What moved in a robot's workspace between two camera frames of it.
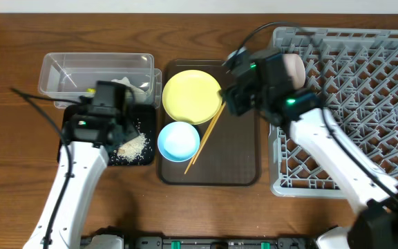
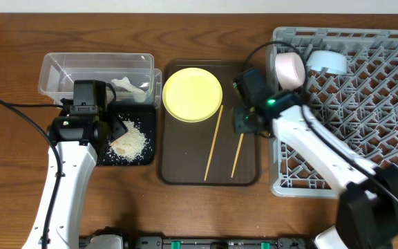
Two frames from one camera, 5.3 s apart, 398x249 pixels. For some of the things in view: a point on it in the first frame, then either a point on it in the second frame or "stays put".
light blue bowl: (178, 141) -> (335, 62)
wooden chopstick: (203, 137) -> (213, 146)
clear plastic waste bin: (67, 77) stays put
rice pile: (133, 150) stays put
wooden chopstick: (197, 155) -> (237, 155)
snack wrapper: (139, 95) stays put
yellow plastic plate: (192, 95) stays put
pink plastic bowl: (296, 68) stays put
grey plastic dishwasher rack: (368, 82) stays put
